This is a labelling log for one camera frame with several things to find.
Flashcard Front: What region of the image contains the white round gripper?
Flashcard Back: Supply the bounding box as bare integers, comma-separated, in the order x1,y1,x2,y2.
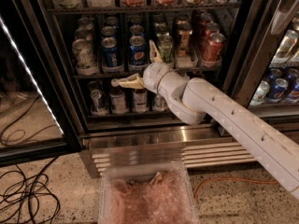
111,40,172,94

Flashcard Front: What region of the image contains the blue pepsi can front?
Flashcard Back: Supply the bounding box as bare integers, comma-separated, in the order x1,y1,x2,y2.
129,35,149,71

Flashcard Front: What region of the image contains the blue pepsi can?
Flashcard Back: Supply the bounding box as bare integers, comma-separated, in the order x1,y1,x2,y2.
129,16,143,25
129,25,145,36
129,35,149,71

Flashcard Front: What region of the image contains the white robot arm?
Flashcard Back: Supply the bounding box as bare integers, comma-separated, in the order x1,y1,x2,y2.
113,44,299,199

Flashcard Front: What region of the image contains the blue can front left column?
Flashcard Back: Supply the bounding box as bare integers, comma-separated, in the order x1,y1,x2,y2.
101,37,121,68

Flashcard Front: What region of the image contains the blue can column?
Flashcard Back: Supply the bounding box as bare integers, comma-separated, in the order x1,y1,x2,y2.
105,16,120,28
101,37,121,68
101,26,117,38

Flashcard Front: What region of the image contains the blue pepsi can rear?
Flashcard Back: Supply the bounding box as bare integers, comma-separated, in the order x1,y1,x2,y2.
129,16,143,25

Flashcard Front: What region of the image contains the brown gold can front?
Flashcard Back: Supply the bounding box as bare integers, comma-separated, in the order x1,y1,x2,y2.
176,23,192,57

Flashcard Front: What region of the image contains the brown gold can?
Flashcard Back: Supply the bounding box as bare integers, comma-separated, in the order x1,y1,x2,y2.
173,14,190,26
176,23,192,57

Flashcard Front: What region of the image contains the blue can rear left column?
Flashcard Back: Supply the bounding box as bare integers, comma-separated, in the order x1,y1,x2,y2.
105,16,120,28

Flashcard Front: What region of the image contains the white green can front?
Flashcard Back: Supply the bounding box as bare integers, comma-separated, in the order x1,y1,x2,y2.
72,39,98,76

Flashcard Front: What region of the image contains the white green can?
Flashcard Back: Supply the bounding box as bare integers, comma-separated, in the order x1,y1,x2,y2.
75,28,93,43
72,39,98,76
78,17,94,30

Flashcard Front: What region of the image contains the brown gold can rear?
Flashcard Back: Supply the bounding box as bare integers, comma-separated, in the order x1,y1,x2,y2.
173,14,190,26

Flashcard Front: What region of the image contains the red can front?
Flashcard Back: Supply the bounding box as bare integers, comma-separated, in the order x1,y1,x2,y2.
203,33,225,62

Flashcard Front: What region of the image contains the red can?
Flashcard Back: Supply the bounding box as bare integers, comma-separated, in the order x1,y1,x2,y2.
200,21,220,50
197,12,214,31
203,33,225,62

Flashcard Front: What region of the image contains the white green can rear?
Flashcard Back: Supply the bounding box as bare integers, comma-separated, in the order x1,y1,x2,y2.
78,17,94,30

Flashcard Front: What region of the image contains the red can rear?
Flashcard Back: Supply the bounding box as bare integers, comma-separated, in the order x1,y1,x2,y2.
197,12,214,31

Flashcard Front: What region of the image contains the stainless steel fridge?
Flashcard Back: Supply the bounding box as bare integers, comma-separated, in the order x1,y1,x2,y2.
13,0,299,179

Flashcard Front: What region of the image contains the silver can right compartment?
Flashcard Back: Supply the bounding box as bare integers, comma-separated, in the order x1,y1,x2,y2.
249,80,270,105

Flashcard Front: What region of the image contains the open glass fridge door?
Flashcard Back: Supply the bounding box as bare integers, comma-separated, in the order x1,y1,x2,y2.
0,0,81,167

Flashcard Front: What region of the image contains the blue pepsi can right compartment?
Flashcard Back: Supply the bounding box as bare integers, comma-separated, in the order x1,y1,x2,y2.
267,78,289,103

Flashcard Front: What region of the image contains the brown drink bottle right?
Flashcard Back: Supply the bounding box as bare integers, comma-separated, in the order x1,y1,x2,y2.
133,89,149,113

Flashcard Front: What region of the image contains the brown drink bottle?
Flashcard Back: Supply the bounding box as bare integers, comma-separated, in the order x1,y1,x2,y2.
109,78,128,115
133,89,149,113

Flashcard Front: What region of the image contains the brown drink bottle left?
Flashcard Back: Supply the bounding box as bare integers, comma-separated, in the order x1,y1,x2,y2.
109,78,128,115

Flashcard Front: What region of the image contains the closed right glass door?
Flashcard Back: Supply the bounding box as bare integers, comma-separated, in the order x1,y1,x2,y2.
218,0,299,123

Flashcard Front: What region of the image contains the clear plastic bin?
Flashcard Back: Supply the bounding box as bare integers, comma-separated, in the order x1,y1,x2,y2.
98,162,200,224

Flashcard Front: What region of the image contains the pink bubble wrap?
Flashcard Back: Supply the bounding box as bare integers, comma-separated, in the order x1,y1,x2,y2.
105,172,195,224

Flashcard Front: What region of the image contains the orange extension cable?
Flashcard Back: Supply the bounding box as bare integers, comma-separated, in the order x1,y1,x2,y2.
193,176,278,200

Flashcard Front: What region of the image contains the black tangled cable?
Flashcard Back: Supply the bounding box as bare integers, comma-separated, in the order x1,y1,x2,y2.
0,154,62,224

